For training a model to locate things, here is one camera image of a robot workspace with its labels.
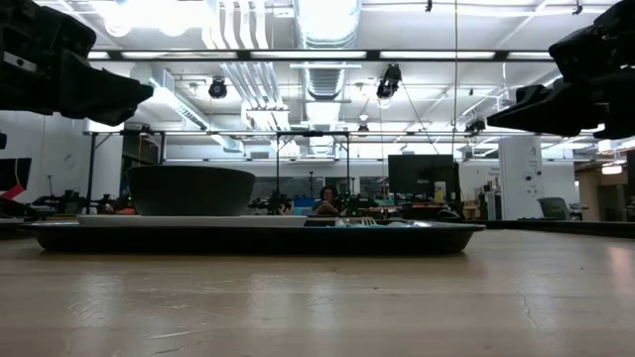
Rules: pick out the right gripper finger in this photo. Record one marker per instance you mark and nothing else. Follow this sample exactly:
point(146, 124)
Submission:
point(546, 111)

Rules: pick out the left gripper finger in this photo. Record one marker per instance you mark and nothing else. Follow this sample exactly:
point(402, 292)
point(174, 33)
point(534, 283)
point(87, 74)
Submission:
point(104, 94)

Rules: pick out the black bowl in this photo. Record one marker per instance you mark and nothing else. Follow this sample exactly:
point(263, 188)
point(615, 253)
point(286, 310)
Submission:
point(191, 191)

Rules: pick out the white round plate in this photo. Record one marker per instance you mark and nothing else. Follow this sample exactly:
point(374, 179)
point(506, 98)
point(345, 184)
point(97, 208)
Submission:
point(198, 221)

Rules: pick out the black background robot arm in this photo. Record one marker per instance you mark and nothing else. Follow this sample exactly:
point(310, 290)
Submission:
point(67, 202)
point(270, 203)

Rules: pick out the black plastic tray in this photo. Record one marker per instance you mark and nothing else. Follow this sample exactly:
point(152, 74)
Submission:
point(248, 240)

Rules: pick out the white building column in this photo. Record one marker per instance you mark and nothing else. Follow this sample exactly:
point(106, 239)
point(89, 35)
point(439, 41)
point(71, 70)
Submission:
point(521, 173)

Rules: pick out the black ceiling-hung device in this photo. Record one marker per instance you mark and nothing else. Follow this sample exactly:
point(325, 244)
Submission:
point(474, 126)
point(217, 89)
point(388, 84)

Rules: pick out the grey office chair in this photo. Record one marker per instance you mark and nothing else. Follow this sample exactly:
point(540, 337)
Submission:
point(553, 208)

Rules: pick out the white yellow container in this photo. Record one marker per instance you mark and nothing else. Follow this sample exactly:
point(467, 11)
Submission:
point(439, 192)

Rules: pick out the black monitor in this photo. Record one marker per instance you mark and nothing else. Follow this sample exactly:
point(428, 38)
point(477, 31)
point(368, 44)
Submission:
point(421, 176)

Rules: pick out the black overhead light bar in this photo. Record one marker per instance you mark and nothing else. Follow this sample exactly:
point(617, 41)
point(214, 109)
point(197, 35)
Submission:
point(372, 55)

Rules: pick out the person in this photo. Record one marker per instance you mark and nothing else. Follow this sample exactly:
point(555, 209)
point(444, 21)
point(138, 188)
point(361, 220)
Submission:
point(327, 198)

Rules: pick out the black background rig frame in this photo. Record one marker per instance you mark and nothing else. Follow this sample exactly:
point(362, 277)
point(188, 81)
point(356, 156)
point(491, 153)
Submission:
point(312, 134)
point(91, 173)

